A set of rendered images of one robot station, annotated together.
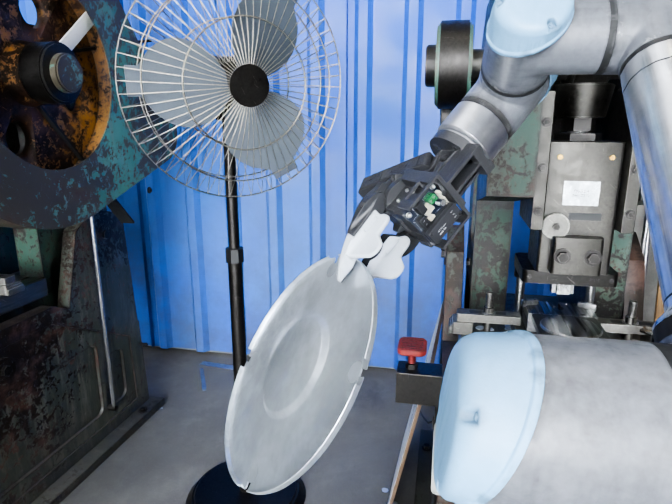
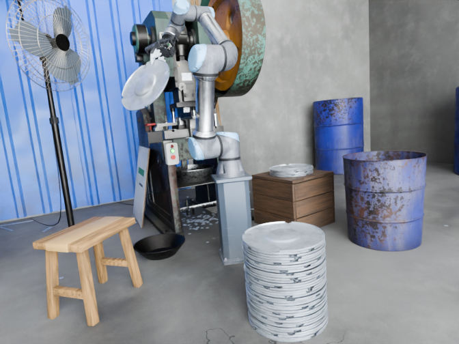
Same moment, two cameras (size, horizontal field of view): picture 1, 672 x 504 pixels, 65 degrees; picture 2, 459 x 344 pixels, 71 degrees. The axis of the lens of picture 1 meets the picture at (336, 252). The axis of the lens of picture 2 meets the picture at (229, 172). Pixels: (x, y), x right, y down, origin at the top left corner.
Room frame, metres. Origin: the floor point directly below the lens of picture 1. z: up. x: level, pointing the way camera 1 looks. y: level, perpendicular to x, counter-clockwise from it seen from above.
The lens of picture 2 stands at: (-0.91, 0.73, 0.74)
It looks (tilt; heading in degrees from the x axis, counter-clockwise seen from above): 9 degrees down; 322
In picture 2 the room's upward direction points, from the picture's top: 5 degrees counter-clockwise
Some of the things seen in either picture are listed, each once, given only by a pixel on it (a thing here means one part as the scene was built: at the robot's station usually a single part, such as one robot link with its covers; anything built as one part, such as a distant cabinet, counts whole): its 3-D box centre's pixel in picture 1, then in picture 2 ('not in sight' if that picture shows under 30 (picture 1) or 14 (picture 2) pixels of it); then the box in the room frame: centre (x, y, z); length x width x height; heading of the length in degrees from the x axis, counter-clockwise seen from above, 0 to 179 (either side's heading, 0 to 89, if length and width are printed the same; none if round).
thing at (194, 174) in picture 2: not in sight; (192, 173); (1.18, -0.53, 0.36); 0.34 x 0.34 x 0.10
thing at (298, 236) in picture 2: not in sight; (282, 235); (-0.14, -0.08, 0.32); 0.29 x 0.29 x 0.01
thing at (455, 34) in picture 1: (465, 74); (143, 42); (1.25, -0.29, 1.31); 0.22 x 0.12 x 0.22; 168
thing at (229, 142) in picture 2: not in sight; (227, 144); (0.41, -0.29, 0.62); 0.13 x 0.12 x 0.14; 80
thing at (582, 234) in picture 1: (574, 202); (185, 81); (1.14, -0.52, 1.04); 0.17 x 0.15 x 0.30; 168
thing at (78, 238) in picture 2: not in sight; (93, 265); (0.52, 0.41, 0.16); 0.34 x 0.24 x 0.34; 122
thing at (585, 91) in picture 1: (582, 92); (179, 48); (1.18, -0.53, 1.27); 0.21 x 0.12 x 0.34; 168
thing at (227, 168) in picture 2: not in sight; (229, 166); (0.41, -0.30, 0.50); 0.15 x 0.15 x 0.10
